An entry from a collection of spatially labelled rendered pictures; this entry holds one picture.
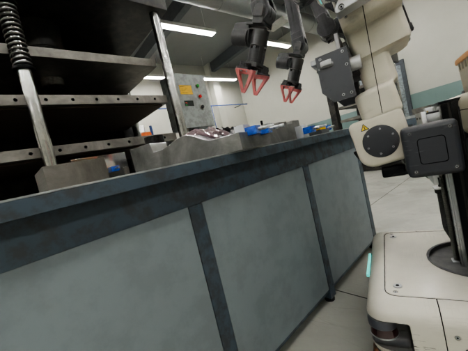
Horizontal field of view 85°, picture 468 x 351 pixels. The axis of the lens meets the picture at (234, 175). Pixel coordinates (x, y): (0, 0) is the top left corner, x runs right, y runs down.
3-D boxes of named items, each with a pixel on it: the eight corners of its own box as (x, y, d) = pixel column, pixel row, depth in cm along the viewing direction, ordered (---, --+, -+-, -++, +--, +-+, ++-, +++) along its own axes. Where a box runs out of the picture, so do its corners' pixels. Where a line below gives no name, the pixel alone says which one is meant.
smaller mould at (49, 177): (110, 180, 75) (104, 157, 74) (49, 193, 64) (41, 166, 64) (92, 185, 89) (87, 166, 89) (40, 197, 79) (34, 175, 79)
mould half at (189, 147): (271, 144, 101) (265, 116, 100) (242, 149, 78) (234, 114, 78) (178, 167, 126) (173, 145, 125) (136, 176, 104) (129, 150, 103)
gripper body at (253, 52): (238, 66, 85) (242, 42, 83) (252, 71, 94) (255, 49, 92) (255, 68, 82) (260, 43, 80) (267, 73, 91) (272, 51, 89)
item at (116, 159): (132, 181, 145) (124, 152, 144) (79, 193, 127) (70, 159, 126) (106, 187, 182) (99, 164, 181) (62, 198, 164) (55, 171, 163)
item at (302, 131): (329, 131, 109) (326, 118, 109) (324, 131, 106) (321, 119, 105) (302, 137, 119) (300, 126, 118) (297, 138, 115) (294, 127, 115)
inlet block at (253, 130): (278, 132, 83) (274, 116, 83) (273, 133, 79) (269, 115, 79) (244, 141, 90) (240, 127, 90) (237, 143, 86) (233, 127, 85)
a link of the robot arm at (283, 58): (302, 40, 114) (307, 45, 122) (278, 39, 119) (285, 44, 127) (295, 69, 118) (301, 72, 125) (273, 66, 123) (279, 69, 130)
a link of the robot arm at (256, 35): (266, 24, 80) (272, 30, 85) (247, 24, 83) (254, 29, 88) (261, 48, 83) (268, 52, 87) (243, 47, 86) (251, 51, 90)
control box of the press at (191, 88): (248, 254, 206) (205, 73, 196) (221, 271, 185) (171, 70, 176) (230, 251, 222) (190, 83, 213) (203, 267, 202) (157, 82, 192)
